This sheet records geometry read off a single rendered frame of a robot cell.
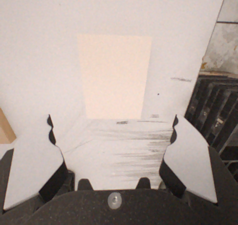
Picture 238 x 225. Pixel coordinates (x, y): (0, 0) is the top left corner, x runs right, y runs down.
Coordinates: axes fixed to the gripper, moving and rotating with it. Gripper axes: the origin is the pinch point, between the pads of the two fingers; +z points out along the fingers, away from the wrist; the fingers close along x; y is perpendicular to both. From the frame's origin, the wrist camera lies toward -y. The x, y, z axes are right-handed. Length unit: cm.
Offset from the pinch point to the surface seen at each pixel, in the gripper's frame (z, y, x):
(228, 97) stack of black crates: 38, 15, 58
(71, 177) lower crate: 14.4, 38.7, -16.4
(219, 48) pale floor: 87, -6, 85
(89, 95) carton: 9.7, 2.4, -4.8
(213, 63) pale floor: 87, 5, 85
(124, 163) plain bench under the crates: 17.0, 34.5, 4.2
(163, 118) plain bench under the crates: 17.0, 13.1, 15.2
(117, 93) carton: 9.7, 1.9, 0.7
